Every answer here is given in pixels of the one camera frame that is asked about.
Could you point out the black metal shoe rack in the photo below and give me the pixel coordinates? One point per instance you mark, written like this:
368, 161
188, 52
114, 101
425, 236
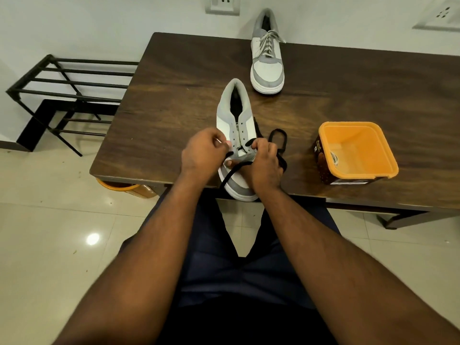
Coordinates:
68, 83

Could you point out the orange rimmed tub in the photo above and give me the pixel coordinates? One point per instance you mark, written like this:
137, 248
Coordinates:
125, 188

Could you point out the white wall socket plate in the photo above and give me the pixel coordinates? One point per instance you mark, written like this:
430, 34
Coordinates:
440, 16
222, 5

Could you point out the person's right forearm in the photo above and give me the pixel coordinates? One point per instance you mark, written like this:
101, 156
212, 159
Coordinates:
345, 276

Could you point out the grey white sneaker black lace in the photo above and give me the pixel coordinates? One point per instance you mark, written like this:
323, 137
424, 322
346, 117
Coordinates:
234, 118

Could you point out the orange plastic container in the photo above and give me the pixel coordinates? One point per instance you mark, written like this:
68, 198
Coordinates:
359, 150

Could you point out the black shoelace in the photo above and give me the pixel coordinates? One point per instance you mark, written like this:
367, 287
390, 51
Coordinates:
282, 143

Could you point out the person's left hand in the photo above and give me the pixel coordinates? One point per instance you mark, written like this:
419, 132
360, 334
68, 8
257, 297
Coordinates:
201, 156

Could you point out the person's right thumb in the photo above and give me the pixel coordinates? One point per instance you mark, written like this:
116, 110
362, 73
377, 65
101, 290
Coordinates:
238, 163

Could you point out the person's right hand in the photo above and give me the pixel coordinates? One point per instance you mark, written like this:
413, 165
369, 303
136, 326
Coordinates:
265, 168

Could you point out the person's left forearm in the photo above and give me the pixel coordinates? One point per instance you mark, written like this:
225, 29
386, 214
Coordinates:
143, 269

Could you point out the small white shoelace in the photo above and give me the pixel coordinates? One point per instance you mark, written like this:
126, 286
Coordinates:
334, 158

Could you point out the dark table frame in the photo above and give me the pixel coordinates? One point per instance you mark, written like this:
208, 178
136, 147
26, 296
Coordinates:
399, 216

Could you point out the dark blue trousers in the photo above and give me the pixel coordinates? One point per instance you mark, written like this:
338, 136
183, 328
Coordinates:
233, 280

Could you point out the person's left fingers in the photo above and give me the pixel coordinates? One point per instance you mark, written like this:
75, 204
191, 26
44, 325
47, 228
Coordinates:
217, 138

